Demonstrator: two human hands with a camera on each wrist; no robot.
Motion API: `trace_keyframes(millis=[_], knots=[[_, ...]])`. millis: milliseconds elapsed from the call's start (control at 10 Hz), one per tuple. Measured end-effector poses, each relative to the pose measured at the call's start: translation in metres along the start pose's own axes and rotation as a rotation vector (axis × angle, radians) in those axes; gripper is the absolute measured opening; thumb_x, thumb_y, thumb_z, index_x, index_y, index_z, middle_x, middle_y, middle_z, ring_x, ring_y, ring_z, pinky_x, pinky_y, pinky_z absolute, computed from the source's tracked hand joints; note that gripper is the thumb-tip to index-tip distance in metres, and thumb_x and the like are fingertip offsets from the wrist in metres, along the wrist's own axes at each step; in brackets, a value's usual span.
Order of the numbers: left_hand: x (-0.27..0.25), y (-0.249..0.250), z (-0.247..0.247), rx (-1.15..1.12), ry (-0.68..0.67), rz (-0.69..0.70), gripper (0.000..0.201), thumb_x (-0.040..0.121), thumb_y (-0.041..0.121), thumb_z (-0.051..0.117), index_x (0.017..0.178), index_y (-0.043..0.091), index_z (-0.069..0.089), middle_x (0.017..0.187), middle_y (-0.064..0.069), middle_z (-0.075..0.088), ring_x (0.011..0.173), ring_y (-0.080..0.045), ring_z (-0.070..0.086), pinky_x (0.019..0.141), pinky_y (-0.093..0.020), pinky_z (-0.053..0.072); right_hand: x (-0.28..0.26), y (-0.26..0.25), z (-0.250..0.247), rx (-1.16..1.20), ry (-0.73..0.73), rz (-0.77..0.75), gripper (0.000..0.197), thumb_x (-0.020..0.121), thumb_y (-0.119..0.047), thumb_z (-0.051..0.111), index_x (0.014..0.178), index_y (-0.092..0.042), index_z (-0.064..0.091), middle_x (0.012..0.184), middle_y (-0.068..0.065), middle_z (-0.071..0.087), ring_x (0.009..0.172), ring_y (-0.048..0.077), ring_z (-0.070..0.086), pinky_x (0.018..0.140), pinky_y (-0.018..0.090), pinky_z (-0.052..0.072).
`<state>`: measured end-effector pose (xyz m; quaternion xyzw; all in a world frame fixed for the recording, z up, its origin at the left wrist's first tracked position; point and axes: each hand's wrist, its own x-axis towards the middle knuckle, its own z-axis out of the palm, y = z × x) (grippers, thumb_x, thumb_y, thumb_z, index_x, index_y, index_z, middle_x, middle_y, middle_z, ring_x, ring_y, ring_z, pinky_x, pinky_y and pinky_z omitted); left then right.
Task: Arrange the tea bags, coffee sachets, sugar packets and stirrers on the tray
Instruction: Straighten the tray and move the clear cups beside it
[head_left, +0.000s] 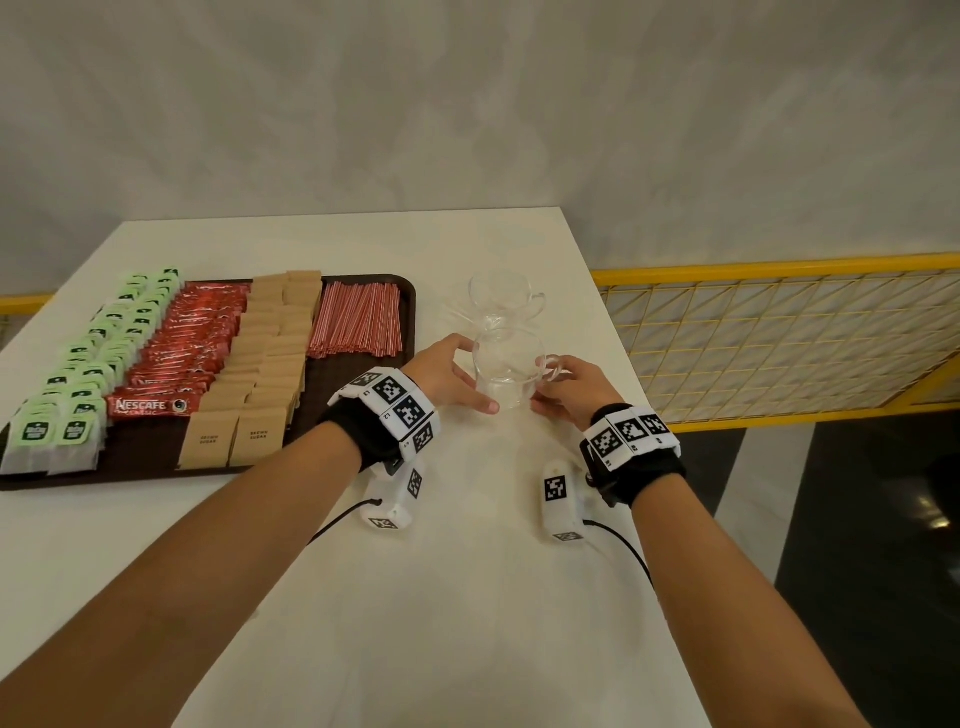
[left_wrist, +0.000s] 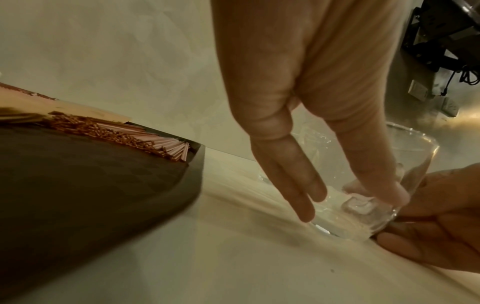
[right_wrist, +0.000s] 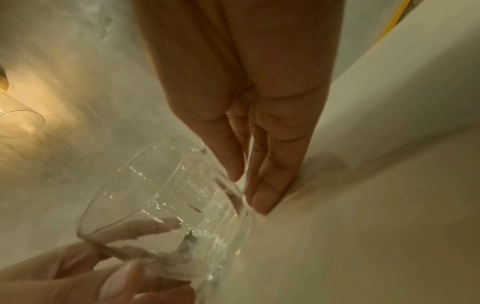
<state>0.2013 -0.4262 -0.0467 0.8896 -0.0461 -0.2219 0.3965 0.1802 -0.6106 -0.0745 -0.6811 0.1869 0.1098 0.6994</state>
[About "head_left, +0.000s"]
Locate person's right hand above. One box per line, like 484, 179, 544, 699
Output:
530, 354, 626, 433

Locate person's left hand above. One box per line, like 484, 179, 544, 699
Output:
401, 333, 501, 416

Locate clear glass cup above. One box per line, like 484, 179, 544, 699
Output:
466, 271, 547, 333
472, 328, 564, 412

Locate brown plastic tray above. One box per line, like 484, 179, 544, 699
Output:
0, 273, 418, 493

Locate pink stir sticks bundle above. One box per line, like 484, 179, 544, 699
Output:
307, 281, 405, 360

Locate neat rows of sugar packets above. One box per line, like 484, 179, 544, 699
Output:
176, 269, 324, 472

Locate row of red Nescafe sachets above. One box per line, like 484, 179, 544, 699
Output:
104, 281, 253, 421

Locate neat rows of tea bags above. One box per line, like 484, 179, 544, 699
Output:
0, 266, 187, 478

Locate person's left forearm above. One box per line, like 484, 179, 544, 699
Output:
0, 421, 364, 728

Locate person's right forearm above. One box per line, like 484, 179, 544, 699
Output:
632, 476, 871, 728

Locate left wristband with marker tiles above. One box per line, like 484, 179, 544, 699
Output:
323, 367, 442, 474

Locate wristband with marker tiles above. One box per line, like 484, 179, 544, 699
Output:
323, 367, 442, 474
578, 403, 688, 510

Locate right wristband with marker tiles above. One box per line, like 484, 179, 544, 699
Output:
578, 403, 688, 510

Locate marker cube on right wrist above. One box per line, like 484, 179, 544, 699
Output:
541, 458, 590, 545

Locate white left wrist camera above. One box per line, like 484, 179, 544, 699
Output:
362, 461, 427, 534

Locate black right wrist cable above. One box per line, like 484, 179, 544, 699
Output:
582, 517, 654, 590

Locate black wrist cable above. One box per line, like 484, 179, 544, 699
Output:
582, 517, 654, 590
307, 497, 384, 547

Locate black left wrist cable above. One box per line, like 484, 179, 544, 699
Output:
307, 497, 384, 547

